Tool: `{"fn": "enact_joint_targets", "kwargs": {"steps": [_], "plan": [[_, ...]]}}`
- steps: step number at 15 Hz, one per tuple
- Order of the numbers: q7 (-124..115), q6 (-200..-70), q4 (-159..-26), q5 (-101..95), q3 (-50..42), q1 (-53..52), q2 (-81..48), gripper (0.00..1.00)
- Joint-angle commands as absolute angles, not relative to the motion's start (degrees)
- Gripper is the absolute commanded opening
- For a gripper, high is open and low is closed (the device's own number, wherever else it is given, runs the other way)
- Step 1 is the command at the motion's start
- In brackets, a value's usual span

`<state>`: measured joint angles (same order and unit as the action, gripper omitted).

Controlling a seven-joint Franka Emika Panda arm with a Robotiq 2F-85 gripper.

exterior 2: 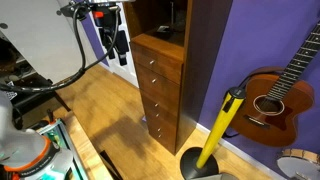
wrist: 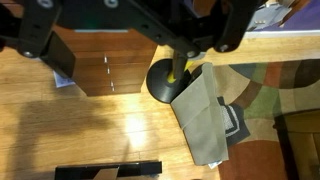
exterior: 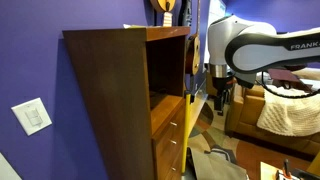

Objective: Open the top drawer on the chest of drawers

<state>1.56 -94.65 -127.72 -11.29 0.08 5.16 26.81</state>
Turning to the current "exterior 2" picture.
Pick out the small black box white label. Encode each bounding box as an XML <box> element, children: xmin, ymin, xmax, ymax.
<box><xmin>155</xmin><ymin>24</ymin><xmax>173</xmax><ymax>35</ymax></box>

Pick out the wooden drawer with two knobs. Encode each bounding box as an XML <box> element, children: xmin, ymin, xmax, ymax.
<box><xmin>144</xmin><ymin>111</ymin><xmax>178</xmax><ymax>155</ymax></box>
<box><xmin>139</xmin><ymin>89</ymin><xmax>181</xmax><ymax>134</ymax></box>

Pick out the black flat floor item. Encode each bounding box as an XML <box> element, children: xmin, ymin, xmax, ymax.
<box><xmin>98</xmin><ymin>149</ymin><xmax>125</xmax><ymax>180</ymax></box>

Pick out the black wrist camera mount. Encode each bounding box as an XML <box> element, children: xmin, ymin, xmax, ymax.
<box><xmin>56</xmin><ymin>0</ymin><xmax>93</xmax><ymax>19</ymax></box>

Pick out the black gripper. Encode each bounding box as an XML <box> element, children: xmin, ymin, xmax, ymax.
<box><xmin>90</xmin><ymin>3</ymin><xmax>131</xmax><ymax>67</ymax></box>

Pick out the grey folded sheet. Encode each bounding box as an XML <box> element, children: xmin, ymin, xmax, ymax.
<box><xmin>192</xmin><ymin>172</ymin><xmax>240</xmax><ymax>180</ymax></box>

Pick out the white door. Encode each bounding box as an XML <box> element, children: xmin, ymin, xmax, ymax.
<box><xmin>88</xmin><ymin>2</ymin><xmax>140</xmax><ymax>89</ymax></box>

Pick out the black orange bar clamp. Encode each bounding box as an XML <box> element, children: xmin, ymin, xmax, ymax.
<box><xmin>45</xmin><ymin>108</ymin><xmax>57</xmax><ymax>127</ymax></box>

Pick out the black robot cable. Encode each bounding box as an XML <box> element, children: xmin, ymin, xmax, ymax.
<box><xmin>0</xmin><ymin>3</ymin><xmax>122</xmax><ymax>95</ymax></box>

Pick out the banjo with white head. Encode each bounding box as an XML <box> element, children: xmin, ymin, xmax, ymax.
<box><xmin>275</xmin><ymin>147</ymin><xmax>320</xmax><ymax>180</ymax></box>

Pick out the yellow post with black base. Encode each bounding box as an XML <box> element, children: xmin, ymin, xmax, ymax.
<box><xmin>179</xmin><ymin>86</ymin><xmax>247</xmax><ymax>180</ymax></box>

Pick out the brown wooden chest of drawers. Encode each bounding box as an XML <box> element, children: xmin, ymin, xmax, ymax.
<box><xmin>123</xmin><ymin>0</ymin><xmax>234</xmax><ymax>156</ymax></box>

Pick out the dark shelf ornament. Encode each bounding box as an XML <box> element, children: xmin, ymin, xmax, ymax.
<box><xmin>168</xmin><ymin>0</ymin><xmax>187</xmax><ymax>34</ymax></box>

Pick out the black cluttered shelf rack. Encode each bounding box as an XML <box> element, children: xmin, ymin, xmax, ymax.
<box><xmin>0</xmin><ymin>31</ymin><xmax>73</xmax><ymax>130</ymax></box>

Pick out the checkerboard calibration marker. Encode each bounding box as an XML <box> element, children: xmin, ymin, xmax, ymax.
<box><xmin>5</xmin><ymin>90</ymin><xmax>19</xmax><ymax>102</ymax></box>

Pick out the light wooden workbench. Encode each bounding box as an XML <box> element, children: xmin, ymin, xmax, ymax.
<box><xmin>54</xmin><ymin>111</ymin><xmax>115</xmax><ymax>180</ymax></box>

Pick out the brown acoustic guitar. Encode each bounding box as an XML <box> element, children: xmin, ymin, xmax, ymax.
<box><xmin>222</xmin><ymin>19</ymin><xmax>320</xmax><ymax>149</ymax></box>

